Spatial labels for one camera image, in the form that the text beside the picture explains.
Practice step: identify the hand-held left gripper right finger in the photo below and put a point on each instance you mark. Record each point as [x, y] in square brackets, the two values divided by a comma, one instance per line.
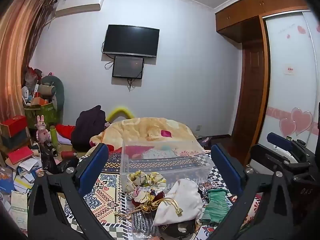
[227, 168]

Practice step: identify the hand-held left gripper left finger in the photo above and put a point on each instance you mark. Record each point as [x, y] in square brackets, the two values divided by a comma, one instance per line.
[93, 171]

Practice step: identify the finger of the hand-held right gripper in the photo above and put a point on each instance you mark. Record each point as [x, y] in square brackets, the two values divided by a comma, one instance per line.
[278, 140]

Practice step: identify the patterned bed sheet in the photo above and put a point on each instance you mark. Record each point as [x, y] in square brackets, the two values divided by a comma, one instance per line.
[107, 195]

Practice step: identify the red cylinder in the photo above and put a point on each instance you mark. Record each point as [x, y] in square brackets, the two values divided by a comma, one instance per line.
[68, 154]

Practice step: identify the green pleated cloth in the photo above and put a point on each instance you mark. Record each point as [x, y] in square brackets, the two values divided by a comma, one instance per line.
[217, 205]

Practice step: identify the black garment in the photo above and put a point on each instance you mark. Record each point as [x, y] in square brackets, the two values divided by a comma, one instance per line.
[87, 127]

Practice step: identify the pink cloth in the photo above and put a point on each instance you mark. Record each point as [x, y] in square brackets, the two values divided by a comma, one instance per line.
[136, 152]

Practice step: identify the black telescope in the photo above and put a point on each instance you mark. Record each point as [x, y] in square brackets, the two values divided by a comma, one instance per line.
[50, 148]

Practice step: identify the red cloth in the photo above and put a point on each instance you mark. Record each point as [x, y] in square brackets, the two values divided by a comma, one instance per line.
[65, 131]

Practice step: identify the white heart-print wardrobe door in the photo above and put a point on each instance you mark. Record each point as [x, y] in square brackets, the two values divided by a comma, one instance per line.
[290, 92]

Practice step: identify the clear plastic storage box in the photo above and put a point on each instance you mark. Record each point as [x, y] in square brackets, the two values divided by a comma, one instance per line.
[175, 165]

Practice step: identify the floral fabric scrunchie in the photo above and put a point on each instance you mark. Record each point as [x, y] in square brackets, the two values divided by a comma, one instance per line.
[146, 178]

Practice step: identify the green bottle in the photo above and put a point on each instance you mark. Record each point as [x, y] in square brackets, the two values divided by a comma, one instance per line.
[53, 136]

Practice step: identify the yellow fleece blanket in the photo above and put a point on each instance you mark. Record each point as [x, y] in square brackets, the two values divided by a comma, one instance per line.
[140, 130]

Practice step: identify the wooden door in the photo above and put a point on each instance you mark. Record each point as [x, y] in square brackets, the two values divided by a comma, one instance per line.
[250, 85]

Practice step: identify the pink rabbit figure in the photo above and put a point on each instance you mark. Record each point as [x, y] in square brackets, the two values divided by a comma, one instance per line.
[42, 132]

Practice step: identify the yellow curved cushion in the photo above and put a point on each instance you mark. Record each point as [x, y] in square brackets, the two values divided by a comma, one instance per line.
[120, 111]

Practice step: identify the teal knitted cloth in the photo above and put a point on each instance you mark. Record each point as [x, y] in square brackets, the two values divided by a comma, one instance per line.
[161, 152]

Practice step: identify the grey knitted cloth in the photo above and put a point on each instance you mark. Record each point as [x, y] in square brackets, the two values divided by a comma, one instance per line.
[142, 222]

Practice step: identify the pile of papers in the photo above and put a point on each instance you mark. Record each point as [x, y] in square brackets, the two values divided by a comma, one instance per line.
[20, 177]

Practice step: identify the red book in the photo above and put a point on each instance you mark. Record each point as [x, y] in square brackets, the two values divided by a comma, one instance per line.
[20, 155]

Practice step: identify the green cardboard box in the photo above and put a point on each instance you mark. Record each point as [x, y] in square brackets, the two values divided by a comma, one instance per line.
[42, 115]

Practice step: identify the dark brown pouch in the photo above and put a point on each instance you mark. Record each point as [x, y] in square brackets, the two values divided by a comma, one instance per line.
[178, 228]

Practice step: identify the dark grey box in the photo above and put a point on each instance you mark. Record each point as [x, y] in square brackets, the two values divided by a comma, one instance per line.
[13, 138]

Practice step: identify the grey-green plush toy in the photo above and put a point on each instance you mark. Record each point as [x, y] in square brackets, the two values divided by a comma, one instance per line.
[53, 90]

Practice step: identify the red box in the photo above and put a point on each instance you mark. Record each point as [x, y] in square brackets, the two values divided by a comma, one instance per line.
[15, 123]

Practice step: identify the wooden overhead cabinet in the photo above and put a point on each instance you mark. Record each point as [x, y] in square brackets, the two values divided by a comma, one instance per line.
[250, 12]

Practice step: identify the striped brown curtain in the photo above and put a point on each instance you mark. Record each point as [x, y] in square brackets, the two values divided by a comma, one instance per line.
[17, 55]

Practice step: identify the white air conditioner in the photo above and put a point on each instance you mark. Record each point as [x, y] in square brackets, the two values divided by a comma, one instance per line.
[77, 3]

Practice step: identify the wall outlet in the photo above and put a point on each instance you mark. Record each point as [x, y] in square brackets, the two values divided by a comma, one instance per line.
[198, 127]

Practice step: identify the small black wall monitor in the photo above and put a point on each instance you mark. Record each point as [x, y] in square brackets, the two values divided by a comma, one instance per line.
[128, 67]

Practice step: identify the black wall television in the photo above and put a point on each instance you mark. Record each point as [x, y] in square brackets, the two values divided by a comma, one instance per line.
[131, 40]

